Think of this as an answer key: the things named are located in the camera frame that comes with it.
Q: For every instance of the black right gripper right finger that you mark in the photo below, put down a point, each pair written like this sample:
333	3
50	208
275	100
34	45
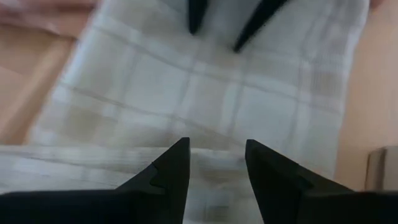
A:
270	177

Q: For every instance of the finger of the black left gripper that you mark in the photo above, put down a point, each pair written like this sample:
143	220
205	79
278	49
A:
196	12
261	18

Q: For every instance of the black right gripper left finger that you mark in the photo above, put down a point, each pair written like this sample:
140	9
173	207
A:
174	174

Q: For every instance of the white plaid kitchen towel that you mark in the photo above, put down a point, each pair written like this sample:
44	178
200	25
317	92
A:
202	93

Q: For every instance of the pink striped towel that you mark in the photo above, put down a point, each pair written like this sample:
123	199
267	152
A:
37	15

